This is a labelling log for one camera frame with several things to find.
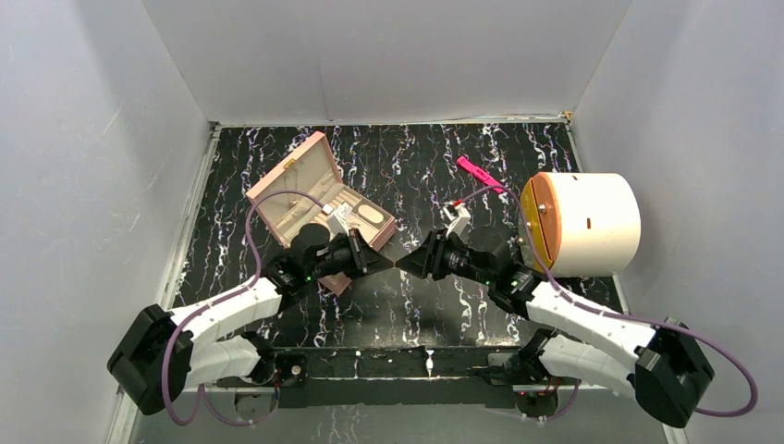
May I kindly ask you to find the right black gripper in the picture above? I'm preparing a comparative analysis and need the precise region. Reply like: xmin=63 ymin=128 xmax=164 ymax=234
xmin=395 ymin=229 xmax=493 ymax=287

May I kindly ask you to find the aluminium frame rail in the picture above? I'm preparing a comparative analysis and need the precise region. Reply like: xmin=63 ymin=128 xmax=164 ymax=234
xmin=110 ymin=347 xmax=685 ymax=443

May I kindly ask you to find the pink jewelry box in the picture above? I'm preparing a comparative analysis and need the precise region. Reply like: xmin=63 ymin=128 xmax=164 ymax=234
xmin=246 ymin=130 xmax=397 ymax=297

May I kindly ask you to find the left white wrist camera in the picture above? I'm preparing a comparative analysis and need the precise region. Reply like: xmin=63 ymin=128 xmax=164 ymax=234
xmin=321 ymin=203 xmax=352 ymax=235

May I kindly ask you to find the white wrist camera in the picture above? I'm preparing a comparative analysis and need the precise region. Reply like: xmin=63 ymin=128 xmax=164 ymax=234
xmin=321 ymin=203 xmax=352 ymax=235
xmin=441 ymin=200 xmax=472 ymax=236

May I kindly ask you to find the white cylinder with orange lid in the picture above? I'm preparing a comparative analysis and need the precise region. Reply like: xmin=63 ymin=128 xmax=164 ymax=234
xmin=520 ymin=172 xmax=641 ymax=278

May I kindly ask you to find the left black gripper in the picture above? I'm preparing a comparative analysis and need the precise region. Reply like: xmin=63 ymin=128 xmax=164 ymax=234
xmin=308 ymin=229 xmax=394 ymax=282

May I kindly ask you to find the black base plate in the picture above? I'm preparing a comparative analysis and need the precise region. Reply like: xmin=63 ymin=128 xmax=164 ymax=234
xmin=276 ymin=346 xmax=521 ymax=409

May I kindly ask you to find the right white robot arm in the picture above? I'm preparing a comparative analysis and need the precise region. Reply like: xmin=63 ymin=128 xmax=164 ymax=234
xmin=396 ymin=228 xmax=715 ymax=428

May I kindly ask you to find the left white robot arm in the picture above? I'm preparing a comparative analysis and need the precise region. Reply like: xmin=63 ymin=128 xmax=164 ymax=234
xmin=106 ymin=223 xmax=393 ymax=415

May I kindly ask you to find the pink plastic clip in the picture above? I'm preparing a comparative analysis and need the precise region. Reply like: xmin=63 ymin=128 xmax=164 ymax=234
xmin=456 ymin=155 xmax=505 ymax=194

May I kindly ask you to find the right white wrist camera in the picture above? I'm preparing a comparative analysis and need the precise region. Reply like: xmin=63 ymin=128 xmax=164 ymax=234
xmin=441 ymin=200 xmax=472 ymax=236

